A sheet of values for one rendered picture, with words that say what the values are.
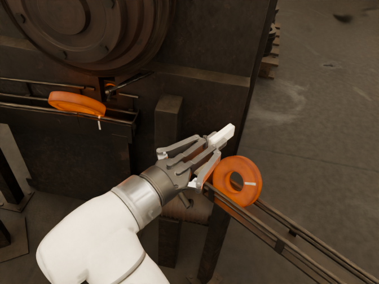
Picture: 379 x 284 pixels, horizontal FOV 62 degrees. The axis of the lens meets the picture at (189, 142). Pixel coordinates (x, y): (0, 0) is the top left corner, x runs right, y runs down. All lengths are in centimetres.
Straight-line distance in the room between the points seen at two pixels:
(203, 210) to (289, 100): 163
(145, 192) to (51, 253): 17
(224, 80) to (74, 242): 70
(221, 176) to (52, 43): 59
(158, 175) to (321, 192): 152
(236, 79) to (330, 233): 109
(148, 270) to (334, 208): 152
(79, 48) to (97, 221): 50
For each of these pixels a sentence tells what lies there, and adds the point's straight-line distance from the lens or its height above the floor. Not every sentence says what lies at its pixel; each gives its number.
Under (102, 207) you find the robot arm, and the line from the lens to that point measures 55.
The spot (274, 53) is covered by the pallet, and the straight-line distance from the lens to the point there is 285.
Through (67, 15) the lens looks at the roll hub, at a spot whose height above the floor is 111.
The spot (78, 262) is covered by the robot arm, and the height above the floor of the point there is 97.
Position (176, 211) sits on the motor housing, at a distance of 113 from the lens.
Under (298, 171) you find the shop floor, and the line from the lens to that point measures 206.
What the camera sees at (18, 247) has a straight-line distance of 173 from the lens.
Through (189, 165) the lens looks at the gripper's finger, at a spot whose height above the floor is 97.
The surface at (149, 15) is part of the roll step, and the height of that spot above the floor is 110.
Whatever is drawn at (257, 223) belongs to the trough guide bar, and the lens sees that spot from 93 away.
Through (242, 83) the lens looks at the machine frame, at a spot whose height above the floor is 87.
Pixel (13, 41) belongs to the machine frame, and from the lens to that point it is 129.
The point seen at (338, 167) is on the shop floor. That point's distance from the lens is 220.
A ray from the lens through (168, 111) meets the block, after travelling 101.
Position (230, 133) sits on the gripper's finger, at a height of 97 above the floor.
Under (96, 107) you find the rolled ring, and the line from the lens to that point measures 107.
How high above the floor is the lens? 144
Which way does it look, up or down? 45 degrees down
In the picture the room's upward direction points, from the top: 6 degrees clockwise
